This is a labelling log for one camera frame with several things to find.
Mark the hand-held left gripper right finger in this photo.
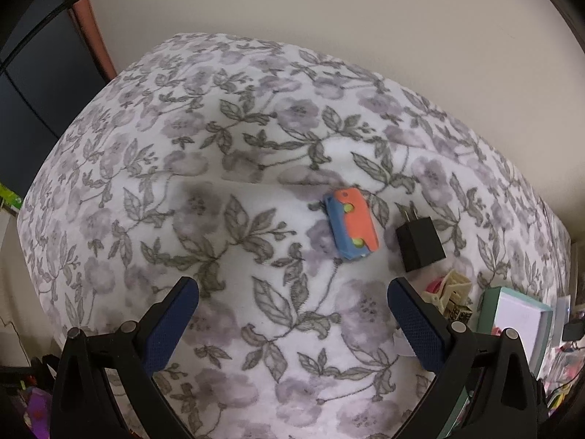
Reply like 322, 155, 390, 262
386, 275, 549, 439

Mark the black patterned round case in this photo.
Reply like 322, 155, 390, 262
445, 305, 475, 326

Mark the orange blue folding toy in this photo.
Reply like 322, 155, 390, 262
322, 187, 381, 260

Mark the white power strip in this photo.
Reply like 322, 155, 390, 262
554, 295, 572, 344

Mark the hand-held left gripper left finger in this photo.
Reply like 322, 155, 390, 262
48, 275, 200, 439

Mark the purple plastic item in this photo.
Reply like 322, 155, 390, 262
20, 386, 51, 439

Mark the black plug charger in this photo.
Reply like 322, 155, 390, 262
395, 206, 447, 273

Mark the cream rhinestone hair clip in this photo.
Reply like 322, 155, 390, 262
420, 269, 472, 315

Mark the green packet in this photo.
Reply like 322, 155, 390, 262
0, 182, 23, 213

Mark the dark cabinet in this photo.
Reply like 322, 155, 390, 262
0, 0, 110, 199

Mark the floral grey white blanket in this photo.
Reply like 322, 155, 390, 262
16, 32, 574, 439

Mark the teal shallow cardboard box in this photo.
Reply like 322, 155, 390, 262
475, 286, 555, 378

